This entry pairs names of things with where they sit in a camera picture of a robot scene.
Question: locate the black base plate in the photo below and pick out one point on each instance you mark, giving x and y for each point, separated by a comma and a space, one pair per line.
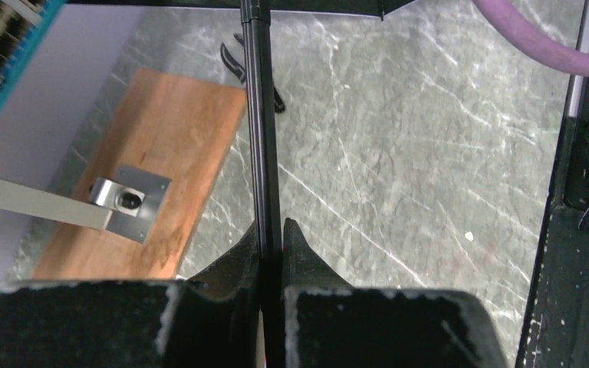
555, 330

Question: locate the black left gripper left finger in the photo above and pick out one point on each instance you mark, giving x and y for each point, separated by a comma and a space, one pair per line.
208, 320

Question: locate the purple folding umbrella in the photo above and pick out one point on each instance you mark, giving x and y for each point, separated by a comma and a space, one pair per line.
255, 17

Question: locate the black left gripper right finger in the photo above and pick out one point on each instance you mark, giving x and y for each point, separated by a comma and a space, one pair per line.
330, 323

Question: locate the black handled pliers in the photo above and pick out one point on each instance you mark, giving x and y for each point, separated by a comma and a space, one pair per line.
240, 72

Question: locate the metal bracket stand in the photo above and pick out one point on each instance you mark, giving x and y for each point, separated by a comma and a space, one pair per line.
128, 204

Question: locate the wooden board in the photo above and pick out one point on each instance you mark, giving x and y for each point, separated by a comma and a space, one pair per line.
178, 130

